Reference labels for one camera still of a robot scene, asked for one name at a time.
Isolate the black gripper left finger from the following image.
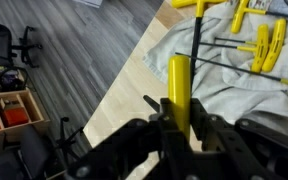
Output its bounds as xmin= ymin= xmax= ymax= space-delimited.
xmin=65 ymin=94 xmax=193 ymax=180

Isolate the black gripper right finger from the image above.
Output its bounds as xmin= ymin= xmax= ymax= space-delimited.
xmin=190 ymin=98 xmax=288 ymax=180

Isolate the white crumpled cloth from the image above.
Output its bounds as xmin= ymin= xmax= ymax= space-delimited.
xmin=142 ymin=0 xmax=288 ymax=134

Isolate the wooden shelf unit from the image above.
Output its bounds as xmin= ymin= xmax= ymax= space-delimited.
xmin=0 ymin=64 xmax=51 ymax=158

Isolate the dark round bag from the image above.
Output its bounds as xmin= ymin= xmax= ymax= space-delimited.
xmin=0 ymin=65 xmax=29 ymax=93

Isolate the white floor scrap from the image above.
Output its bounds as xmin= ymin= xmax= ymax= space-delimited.
xmin=73 ymin=0 xmax=104 ymax=9

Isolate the large yellow T-handle hex key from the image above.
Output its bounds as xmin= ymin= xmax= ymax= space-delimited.
xmin=171 ymin=0 xmax=230 ymax=93

